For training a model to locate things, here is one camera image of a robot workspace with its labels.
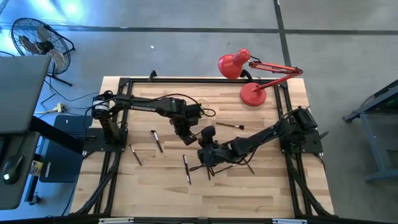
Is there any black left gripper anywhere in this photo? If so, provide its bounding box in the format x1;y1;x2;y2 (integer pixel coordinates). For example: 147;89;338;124
169;105;203;147

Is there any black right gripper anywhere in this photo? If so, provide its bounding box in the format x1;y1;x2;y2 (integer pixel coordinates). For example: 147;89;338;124
197;142;233;181

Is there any black brush silver ferrule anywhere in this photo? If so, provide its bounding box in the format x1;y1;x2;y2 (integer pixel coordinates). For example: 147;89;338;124
213;164;238;175

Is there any thin brush long silver tip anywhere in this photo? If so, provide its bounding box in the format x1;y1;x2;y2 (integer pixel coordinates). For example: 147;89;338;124
243;157;256;175

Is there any red desk lamp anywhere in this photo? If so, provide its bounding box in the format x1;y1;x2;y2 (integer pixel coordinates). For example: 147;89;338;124
217;48;304;108

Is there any white power strip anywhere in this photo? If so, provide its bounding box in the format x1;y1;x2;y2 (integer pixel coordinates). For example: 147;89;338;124
34;102;67;114

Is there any blue metal cart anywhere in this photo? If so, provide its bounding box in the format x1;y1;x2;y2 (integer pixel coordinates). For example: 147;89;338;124
341;79;398;184

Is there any black floor fan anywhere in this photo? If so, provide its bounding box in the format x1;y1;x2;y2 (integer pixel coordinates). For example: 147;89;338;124
11;17;76;87

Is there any grey desk panel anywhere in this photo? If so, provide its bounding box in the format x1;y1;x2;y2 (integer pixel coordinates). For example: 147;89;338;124
0;55;52;135

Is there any black computer mouse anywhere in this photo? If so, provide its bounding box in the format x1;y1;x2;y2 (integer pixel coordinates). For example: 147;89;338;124
2;154;24;186

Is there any dark grey desk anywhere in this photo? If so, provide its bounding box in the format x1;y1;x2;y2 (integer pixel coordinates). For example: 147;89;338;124
0;130;42;211

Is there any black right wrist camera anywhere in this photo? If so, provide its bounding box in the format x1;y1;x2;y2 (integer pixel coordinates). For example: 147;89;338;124
200;125;218;144

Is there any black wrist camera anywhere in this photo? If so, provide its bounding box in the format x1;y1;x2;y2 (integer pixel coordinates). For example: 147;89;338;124
200;125;218;144
185;103;203;121

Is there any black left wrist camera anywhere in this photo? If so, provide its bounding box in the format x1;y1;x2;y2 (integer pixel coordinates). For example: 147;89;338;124
185;103;203;121

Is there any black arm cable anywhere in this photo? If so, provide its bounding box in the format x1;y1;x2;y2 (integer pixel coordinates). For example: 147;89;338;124
149;92;217;118

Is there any black aluminium table frame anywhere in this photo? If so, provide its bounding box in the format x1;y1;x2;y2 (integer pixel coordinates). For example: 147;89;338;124
71;70;335;218

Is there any white frame bracket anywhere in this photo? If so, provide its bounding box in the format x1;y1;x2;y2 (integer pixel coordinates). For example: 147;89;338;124
98;217;135;224
272;218;309;224

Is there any black floor cable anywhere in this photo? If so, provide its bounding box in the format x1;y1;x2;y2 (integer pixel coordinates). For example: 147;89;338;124
40;76;101;108

